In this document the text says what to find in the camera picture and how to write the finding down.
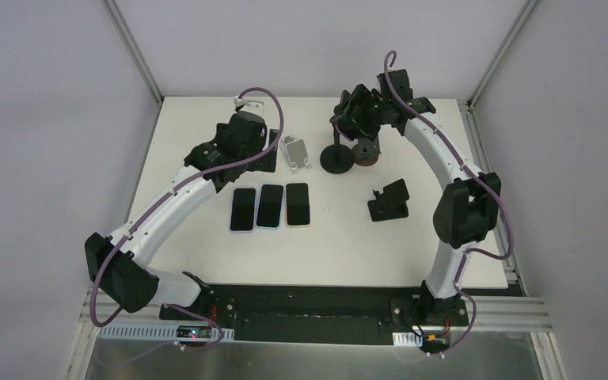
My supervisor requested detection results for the phone with purple case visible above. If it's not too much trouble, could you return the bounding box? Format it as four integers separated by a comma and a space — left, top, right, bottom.
330, 89, 358, 141

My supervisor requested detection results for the black pole phone stand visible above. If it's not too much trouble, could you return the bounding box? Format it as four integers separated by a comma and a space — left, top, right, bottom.
319, 124, 355, 174

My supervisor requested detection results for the phone with blue case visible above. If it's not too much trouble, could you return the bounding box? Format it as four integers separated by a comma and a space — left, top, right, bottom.
255, 184, 284, 230

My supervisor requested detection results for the phone with beige case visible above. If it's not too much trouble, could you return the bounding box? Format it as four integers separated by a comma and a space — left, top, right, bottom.
285, 183, 311, 227

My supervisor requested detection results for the phone with lavender case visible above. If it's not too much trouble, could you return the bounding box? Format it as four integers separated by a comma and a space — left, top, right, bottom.
230, 188, 257, 233

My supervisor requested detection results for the black wedge phone stand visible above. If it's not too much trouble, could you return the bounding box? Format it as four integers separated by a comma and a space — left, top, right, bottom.
367, 179, 410, 222

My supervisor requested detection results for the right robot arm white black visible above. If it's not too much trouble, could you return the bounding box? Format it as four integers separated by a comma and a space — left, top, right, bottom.
330, 69, 501, 325

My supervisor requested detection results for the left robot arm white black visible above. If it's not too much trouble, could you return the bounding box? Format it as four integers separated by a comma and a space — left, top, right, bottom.
85, 108, 268, 321

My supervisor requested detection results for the brown round phone stand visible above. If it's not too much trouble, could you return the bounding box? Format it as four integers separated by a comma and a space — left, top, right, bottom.
351, 138, 381, 166

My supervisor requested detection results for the white grey phone stand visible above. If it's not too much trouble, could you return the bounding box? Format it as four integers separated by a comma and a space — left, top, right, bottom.
279, 135, 312, 173

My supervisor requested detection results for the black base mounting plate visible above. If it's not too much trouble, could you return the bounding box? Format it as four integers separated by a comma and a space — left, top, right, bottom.
159, 283, 473, 346

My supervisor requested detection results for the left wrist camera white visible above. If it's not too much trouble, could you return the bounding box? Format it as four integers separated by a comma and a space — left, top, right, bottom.
234, 97, 264, 119

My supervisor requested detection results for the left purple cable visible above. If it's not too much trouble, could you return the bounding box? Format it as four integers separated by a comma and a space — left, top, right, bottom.
89, 87, 287, 367

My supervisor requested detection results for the left aluminium frame post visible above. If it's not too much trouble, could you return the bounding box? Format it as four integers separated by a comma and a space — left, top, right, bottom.
101, 0, 164, 108

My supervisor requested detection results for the aluminium frame post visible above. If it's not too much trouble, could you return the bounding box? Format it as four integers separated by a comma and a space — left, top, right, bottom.
466, 0, 542, 112
101, 0, 164, 108

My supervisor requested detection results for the right aluminium frame post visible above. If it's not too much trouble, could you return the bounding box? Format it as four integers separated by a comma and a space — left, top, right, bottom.
466, 0, 542, 112

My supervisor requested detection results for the left white cable duct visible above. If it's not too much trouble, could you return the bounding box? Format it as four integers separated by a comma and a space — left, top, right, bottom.
98, 322, 220, 343

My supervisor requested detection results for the white cable duct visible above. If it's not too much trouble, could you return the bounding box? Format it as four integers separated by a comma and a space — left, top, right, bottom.
392, 332, 423, 348
98, 322, 220, 343

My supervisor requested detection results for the right white cable duct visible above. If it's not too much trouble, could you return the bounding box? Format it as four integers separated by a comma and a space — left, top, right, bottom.
392, 332, 423, 348

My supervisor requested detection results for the aluminium front rail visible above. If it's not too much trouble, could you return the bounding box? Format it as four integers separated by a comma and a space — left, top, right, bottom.
78, 291, 553, 333

